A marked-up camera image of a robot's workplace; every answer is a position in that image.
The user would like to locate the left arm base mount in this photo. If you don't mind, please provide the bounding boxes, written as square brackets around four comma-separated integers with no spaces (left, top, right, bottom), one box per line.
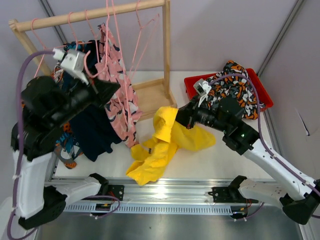
[85,184,125,201]

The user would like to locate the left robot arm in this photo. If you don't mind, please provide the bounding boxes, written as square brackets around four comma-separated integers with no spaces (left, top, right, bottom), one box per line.
[11,75,120,230]

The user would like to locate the navy blue shorts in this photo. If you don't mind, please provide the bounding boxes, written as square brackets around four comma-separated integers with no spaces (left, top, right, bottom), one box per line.
[55,40,122,162]

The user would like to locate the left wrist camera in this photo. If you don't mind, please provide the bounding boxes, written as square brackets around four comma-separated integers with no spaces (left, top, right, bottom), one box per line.
[53,48,89,85]

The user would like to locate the red plastic bin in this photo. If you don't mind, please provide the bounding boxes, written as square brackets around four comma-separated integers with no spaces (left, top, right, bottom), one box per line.
[184,68,274,112]

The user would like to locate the pink hanger of yellow shorts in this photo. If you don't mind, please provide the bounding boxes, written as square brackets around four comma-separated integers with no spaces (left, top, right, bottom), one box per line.
[84,0,130,124]

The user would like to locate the pink patterned shorts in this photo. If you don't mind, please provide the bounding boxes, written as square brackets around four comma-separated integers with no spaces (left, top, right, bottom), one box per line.
[95,23,142,148]

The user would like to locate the blue orange patterned shorts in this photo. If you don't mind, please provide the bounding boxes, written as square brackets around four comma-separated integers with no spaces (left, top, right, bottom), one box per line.
[19,41,87,170]

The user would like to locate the wooden clothes rack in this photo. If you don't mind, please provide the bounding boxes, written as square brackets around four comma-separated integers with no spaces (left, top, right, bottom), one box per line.
[8,0,177,121]

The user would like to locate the pink hanger far left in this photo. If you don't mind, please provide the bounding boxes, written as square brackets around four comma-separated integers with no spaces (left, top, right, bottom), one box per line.
[30,18,65,77]

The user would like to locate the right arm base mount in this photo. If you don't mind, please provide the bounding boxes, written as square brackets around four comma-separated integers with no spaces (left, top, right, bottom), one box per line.
[208,175,259,204]

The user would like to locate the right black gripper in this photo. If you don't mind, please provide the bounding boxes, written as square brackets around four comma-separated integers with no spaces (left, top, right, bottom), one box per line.
[169,94,231,133]

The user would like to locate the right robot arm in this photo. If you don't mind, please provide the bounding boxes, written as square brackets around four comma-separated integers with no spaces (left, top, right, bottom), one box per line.
[175,97,320,225]

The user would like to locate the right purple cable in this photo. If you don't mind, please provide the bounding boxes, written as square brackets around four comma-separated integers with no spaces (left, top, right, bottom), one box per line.
[207,73,320,223]

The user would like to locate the pink hanger of camouflage shorts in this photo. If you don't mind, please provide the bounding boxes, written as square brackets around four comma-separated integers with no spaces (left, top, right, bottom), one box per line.
[128,0,160,80]

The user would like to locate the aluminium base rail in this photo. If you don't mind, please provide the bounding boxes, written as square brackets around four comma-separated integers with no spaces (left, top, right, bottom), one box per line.
[44,177,283,216]

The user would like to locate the yellow shorts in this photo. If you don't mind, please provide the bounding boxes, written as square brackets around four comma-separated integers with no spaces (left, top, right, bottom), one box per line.
[126,106,216,186]

